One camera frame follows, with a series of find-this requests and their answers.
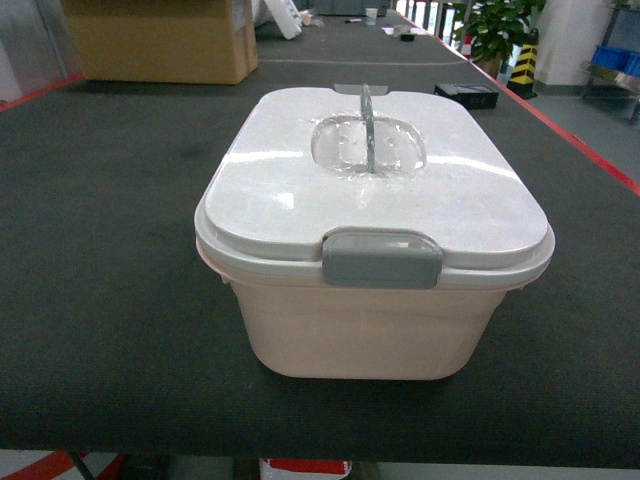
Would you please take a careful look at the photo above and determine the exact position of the white lid with grey handle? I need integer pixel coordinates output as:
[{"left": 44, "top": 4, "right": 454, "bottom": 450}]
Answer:
[{"left": 194, "top": 87, "right": 555, "bottom": 290}]

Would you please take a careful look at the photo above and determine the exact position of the pink plastic storage box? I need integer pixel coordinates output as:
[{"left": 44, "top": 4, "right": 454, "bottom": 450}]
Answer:
[{"left": 195, "top": 239, "right": 554, "bottom": 382}]

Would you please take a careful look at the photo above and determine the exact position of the cardboard box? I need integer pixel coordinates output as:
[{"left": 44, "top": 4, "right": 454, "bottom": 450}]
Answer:
[{"left": 61, "top": 1, "right": 258, "bottom": 85}]

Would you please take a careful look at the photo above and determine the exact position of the black rectangular device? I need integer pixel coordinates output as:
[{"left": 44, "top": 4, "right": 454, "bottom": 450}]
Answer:
[{"left": 434, "top": 83, "right": 499, "bottom": 110}]

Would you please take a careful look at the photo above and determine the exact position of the white paper cup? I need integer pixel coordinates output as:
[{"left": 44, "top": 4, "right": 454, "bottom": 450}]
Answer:
[{"left": 365, "top": 7, "right": 378, "bottom": 26}]

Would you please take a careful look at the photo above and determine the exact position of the yellow black striped bollard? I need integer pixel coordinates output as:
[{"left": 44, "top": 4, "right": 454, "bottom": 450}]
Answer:
[{"left": 507, "top": 28, "right": 539, "bottom": 100}]

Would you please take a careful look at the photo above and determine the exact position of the potted green plant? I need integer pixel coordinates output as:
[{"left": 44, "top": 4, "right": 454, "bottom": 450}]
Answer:
[{"left": 454, "top": 0, "right": 546, "bottom": 79}]

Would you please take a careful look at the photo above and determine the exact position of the steel shelf with blue bins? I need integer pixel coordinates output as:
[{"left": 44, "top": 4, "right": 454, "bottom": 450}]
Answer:
[{"left": 580, "top": 1, "right": 639, "bottom": 124}]

